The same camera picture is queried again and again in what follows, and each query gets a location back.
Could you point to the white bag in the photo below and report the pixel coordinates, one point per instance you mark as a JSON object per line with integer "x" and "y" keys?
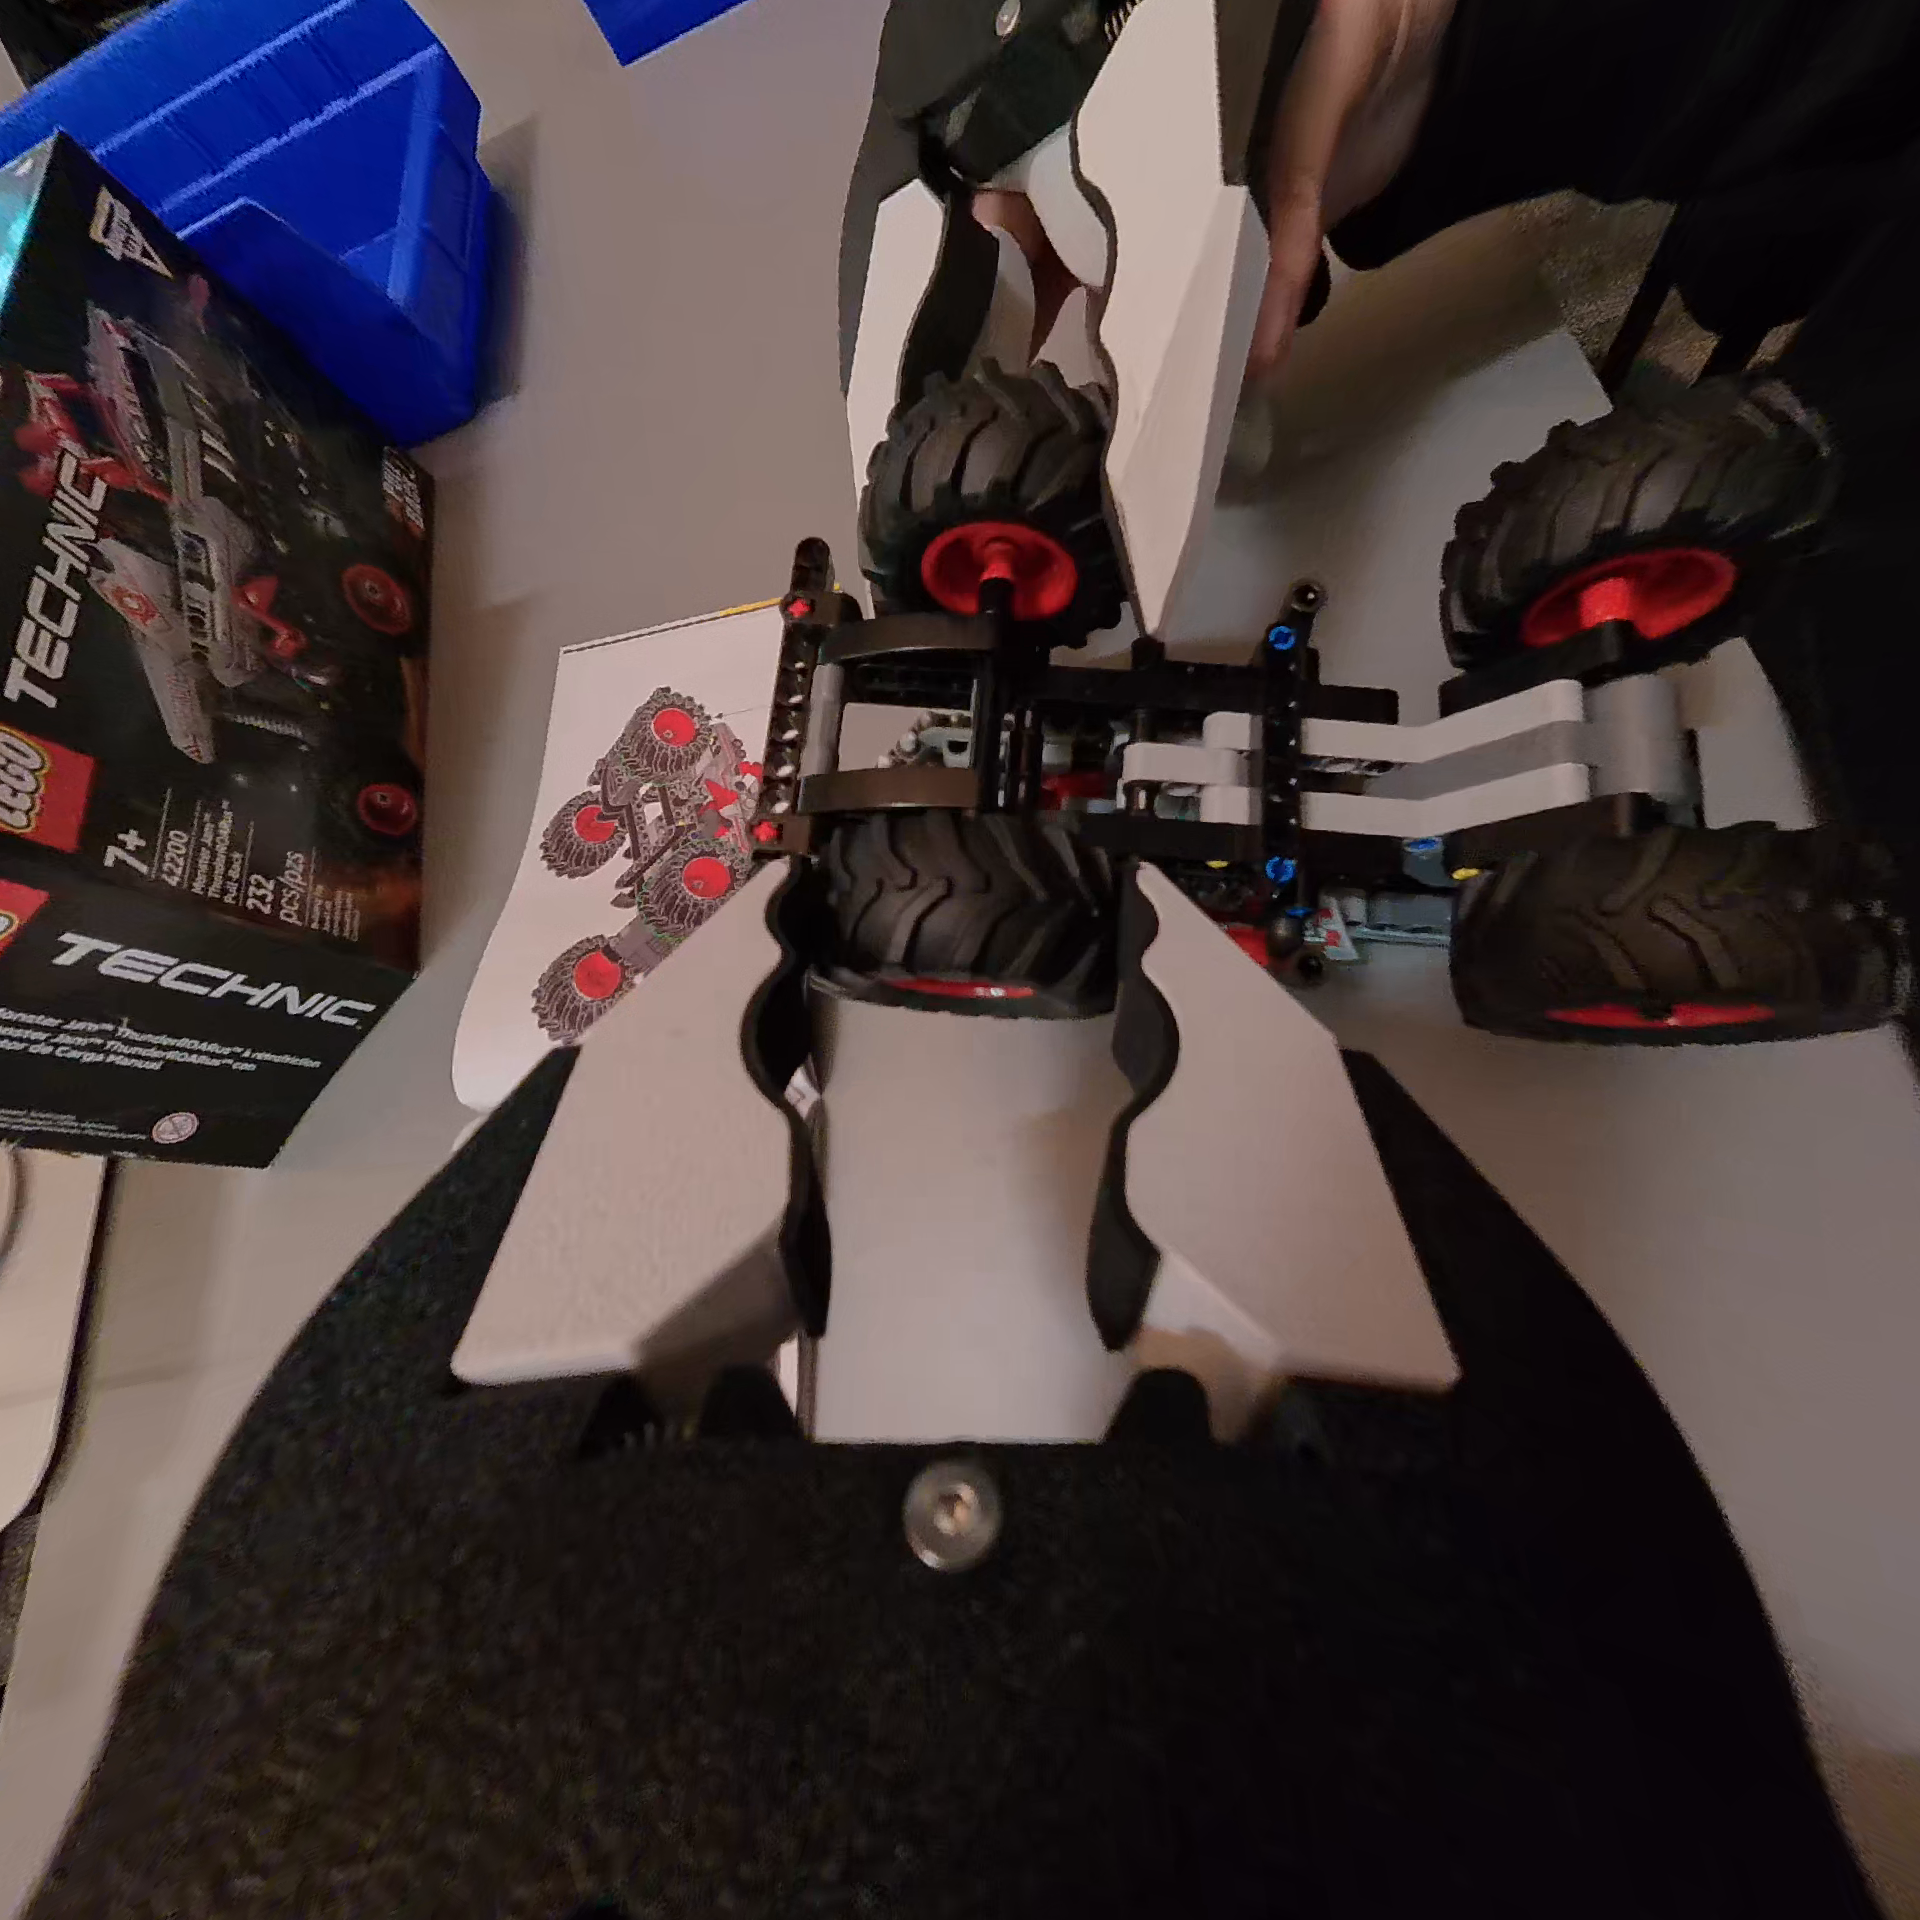
{"x": 44, "y": 1320}

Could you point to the black toy truck chassis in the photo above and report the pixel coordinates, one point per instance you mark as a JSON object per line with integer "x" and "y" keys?
{"x": 1200, "y": 704}

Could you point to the black toy set box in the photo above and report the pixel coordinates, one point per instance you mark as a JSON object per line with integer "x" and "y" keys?
{"x": 194, "y": 675}

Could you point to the blue plastic bin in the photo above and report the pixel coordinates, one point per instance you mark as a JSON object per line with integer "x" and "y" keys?
{"x": 705, "y": 23}
{"x": 300, "y": 165}

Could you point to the black toy axle rod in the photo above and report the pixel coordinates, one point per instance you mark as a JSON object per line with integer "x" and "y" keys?
{"x": 992, "y": 675}

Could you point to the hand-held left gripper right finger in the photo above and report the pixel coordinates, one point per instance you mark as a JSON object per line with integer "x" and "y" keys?
{"x": 1274, "y": 1200}

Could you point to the person's right hand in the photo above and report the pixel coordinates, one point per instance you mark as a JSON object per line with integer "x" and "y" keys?
{"x": 1334, "y": 120}

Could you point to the black toy wheel red hub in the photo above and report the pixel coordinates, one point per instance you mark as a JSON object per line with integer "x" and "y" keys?
{"x": 1651, "y": 915}
{"x": 975, "y": 435}
{"x": 960, "y": 900}
{"x": 1620, "y": 480}

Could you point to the white desk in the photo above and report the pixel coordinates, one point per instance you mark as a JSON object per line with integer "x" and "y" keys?
{"x": 674, "y": 300}

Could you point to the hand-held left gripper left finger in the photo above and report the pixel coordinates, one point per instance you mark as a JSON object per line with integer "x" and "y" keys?
{"x": 631, "y": 1200}

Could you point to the person's right forearm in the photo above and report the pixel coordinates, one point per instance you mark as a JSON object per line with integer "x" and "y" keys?
{"x": 1574, "y": 120}

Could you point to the white instruction booklet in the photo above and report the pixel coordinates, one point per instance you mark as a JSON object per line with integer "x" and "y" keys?
{"x": 600, "y": 691}

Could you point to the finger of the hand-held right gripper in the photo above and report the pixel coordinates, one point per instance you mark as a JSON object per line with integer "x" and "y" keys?
{"x": 1184, "y": 330}
{"x": 885, "y": 300}

